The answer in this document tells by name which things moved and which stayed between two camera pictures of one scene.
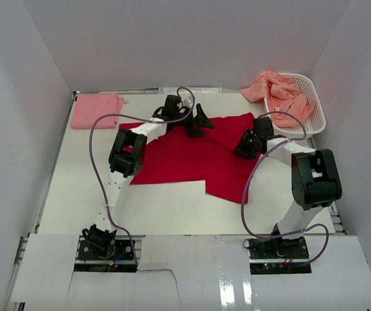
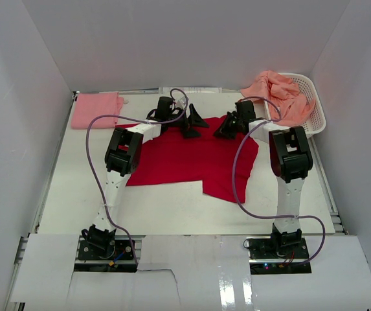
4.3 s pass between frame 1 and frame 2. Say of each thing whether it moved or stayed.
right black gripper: moved
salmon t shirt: stayed
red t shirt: stayed
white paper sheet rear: stayed
